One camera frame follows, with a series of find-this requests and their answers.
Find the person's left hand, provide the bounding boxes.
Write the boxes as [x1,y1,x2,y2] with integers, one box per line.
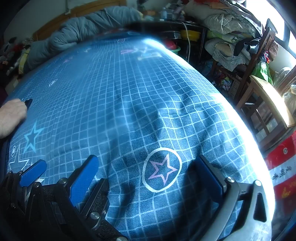
[0,99,28,139]

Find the yellow basin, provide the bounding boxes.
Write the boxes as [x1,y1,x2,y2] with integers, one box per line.
[180,30,201,40]

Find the red and white box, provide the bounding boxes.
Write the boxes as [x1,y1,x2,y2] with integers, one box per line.
[265,136,296,205]

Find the wooden headboard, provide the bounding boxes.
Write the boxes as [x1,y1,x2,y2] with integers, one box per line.
[32,2,126,41]

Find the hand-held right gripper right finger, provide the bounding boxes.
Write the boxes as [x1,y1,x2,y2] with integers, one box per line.
[194,154,274,241]

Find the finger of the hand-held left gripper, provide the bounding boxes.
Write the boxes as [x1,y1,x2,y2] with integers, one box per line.
[0,159,48,232]
[76,178,127,241]

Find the red and green basin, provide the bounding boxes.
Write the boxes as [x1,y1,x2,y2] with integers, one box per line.
[165,41,181,55]

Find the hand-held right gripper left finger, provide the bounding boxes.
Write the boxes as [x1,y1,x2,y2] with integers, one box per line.
[14,156,99,241]

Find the green plastic bag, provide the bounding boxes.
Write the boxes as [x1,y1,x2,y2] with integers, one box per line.
[252,60,274,84]

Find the light wooden cabinet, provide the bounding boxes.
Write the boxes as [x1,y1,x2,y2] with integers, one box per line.
[236,75,296,152]

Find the white cable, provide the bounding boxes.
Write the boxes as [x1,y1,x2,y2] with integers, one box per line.
[181,21,193,63]

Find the pile of bedding and clothes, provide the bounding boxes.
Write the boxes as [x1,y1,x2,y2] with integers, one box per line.
[185,0,266,71]

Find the pile of stuffed toys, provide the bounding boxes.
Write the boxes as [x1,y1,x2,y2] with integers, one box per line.
[0,37,31,78]

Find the blue checkered star bed sheet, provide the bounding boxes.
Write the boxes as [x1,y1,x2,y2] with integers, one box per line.
[5,30,275,241]

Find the dark cluttered table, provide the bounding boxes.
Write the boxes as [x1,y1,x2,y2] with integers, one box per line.
[126,20,208,67]

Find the dark wooden chair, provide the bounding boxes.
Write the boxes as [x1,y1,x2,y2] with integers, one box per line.
[211,19,278,103]

